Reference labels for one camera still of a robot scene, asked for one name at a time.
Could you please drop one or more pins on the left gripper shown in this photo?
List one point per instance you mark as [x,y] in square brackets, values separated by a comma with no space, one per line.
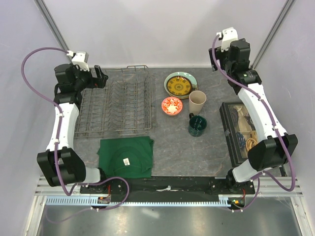
[100,81]

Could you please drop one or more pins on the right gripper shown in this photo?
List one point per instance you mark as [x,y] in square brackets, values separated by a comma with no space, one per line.
[219,55]

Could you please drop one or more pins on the mint green flower plate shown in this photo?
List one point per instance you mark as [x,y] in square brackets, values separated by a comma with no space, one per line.
[184,74]

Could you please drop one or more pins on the beige cup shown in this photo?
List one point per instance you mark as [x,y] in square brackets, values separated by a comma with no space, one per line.
[196,101]

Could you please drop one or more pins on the yellow patterned small plate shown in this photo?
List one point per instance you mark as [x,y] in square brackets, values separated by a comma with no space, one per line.
[179,86]

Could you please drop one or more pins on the white red pattern bowl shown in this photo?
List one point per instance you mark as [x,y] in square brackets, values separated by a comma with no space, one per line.
[172,106]

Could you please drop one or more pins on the dark green mug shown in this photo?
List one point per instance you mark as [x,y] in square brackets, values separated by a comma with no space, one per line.
[197,125]

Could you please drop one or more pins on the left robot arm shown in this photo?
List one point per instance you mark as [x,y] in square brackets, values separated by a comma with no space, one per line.
[60,161]

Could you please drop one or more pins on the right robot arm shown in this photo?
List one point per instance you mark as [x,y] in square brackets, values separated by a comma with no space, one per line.
[275,146]

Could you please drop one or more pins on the black glass lid box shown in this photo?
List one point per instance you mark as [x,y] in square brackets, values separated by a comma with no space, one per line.
[239,131]

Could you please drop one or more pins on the folded green cloth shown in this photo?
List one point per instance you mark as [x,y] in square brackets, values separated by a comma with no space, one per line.
[127,157]

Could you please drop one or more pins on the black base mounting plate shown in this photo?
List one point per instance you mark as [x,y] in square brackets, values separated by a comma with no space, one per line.
[170,189]

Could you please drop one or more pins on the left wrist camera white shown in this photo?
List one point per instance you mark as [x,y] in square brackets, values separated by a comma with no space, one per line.
[79,59]

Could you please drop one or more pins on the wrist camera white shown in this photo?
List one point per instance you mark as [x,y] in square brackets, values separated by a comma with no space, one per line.
[226,36]
[79,59]

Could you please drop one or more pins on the grey wire dish rack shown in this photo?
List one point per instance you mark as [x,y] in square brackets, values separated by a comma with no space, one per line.
[123,107]

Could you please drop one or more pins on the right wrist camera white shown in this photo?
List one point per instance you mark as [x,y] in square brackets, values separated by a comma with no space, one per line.
[226,36]

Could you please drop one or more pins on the blue slotted cable duct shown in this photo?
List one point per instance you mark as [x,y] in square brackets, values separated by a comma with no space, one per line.
[103,202]

